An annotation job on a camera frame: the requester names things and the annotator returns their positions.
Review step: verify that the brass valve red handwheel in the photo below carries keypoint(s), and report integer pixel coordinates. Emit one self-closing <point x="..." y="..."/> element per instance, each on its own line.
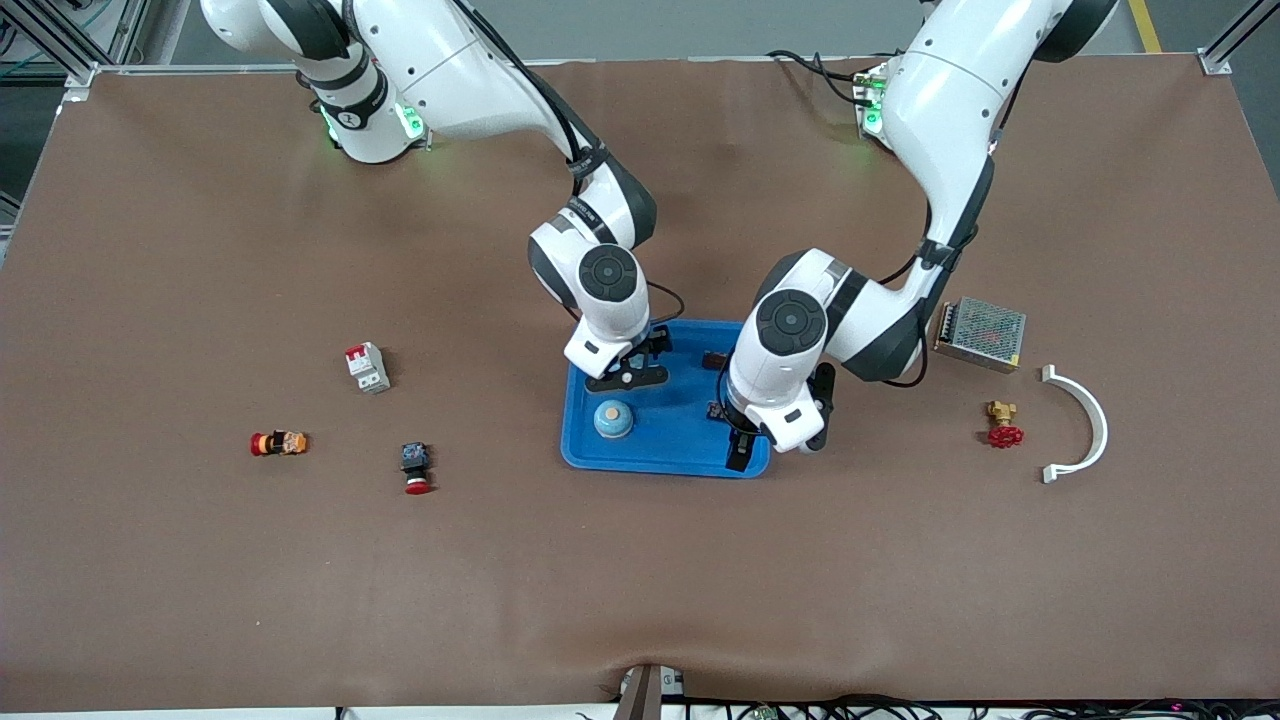
<point x="1004" y="435"/>

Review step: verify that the grey metal bracket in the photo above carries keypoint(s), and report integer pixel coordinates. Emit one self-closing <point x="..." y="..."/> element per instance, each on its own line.
<point x="640" y="695"/>

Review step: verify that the red emergency stop button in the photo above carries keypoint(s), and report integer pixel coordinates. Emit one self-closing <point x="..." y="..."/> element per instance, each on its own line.
<point x="417" y="470"/>

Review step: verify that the brown table cover sheet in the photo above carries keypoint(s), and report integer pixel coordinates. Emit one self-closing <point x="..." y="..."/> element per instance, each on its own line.
<point x="640" y="580"/>

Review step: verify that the dark brown relay block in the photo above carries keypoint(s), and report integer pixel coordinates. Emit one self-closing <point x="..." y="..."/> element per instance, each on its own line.
<point x="713" y="358"/>

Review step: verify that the small black terminal block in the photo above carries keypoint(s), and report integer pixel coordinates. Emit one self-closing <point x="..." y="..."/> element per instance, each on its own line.
<point x="714" y="411"/>

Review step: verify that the metal mesh power supply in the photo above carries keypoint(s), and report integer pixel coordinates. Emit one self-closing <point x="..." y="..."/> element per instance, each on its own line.
<point x="985" y="330"/>

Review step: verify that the orange red small switch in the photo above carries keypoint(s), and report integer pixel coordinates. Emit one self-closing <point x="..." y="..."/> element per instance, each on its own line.
<point x="280" y="443"/>

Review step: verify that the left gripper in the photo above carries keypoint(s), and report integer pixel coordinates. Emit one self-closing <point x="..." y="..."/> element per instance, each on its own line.
<point x="738" y="451"/>

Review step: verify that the blue plastic tray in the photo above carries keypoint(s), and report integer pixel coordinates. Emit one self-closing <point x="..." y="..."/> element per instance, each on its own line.
<point x="680" y="440"/>

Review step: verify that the aluminium frame post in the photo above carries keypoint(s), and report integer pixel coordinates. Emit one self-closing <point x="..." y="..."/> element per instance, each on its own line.
<point x="75" y="75"/>
<point x="1215" y="62"/>

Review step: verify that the white red circuit breaker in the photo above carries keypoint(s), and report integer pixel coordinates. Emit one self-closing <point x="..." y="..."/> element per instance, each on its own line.
<point x="367" y="368"/>

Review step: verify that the white curved pipe clamp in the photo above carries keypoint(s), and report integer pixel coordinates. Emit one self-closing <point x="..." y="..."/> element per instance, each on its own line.
<point x="1098" y="425"/>

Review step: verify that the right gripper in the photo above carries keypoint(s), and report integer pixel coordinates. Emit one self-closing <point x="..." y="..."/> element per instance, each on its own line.
<point x="657" y="347"/>

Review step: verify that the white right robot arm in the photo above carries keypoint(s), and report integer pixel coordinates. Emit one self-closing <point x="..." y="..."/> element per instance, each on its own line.
<point x="460" y="70"/>

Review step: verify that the blue service bell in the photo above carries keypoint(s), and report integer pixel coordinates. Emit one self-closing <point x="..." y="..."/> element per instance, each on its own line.
<point x="612" y="420"/>

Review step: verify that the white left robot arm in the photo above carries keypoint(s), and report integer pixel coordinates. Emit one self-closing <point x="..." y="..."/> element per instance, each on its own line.
<point x="940" y="110"/>

